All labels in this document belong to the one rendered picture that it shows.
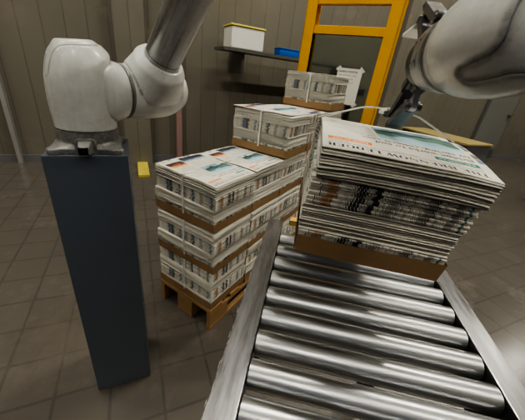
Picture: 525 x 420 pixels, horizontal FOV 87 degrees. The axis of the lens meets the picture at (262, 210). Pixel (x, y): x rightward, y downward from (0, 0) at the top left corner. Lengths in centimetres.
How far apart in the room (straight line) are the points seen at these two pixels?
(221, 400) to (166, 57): 80
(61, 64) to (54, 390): 124
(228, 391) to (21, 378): 126
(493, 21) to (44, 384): 166
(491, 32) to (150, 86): 79
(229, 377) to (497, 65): 52
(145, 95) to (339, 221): 67
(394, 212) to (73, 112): 78
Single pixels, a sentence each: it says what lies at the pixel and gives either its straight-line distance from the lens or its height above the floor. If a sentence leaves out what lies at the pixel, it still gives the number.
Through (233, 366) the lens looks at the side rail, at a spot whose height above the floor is 80.
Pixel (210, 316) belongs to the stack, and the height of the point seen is 10.
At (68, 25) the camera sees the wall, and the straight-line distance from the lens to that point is 395.
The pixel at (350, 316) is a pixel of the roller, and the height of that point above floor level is 79.
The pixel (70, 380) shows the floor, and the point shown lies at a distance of 159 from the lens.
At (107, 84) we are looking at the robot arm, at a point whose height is 118.
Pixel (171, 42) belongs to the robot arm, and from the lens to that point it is 87.
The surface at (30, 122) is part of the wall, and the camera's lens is 413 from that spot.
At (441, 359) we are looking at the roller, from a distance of 71.
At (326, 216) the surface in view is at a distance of 52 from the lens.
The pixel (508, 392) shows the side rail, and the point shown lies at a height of 80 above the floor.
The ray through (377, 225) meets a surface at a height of 103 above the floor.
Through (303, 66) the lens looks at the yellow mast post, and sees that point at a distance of 274.
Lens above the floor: 126
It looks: 27 degrees down
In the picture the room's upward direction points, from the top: 8 degrees clockwise
